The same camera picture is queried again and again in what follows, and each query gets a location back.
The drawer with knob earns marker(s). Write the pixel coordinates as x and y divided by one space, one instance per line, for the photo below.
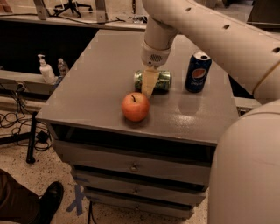
87 155
97 181
137 203

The blue tape cross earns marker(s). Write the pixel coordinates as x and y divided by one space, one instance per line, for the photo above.
79 203

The black stand pole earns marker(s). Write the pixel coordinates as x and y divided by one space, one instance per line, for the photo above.
30 158

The blue Pepsi can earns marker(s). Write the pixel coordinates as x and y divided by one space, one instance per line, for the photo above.
197 72

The top drawer with knob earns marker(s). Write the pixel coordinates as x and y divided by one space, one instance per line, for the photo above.
87 155

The middle drawer with knob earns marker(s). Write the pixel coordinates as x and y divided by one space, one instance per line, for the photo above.
97 181

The green soda can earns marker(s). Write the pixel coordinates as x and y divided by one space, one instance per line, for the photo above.
164 80

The red apple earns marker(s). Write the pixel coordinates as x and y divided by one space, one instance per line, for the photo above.
135 106

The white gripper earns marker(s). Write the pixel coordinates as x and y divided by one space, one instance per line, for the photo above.
154 56

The black shoe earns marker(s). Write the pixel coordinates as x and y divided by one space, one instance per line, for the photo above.
49 203

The white pump dispenser bottle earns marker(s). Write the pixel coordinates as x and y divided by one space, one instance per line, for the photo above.
46 70

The brown trouser leg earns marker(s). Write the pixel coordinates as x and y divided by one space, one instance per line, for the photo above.
17 203

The black office chair base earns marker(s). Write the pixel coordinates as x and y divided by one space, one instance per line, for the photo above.
73 6

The clear plastic bottle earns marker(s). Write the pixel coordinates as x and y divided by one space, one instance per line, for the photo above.
63 67

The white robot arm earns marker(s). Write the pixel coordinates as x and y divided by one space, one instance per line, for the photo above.
244 186

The bottom drawer with knob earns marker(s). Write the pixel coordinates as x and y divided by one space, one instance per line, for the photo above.
137 203

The grey drawer cabinet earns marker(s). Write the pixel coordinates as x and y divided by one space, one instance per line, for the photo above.
181 127

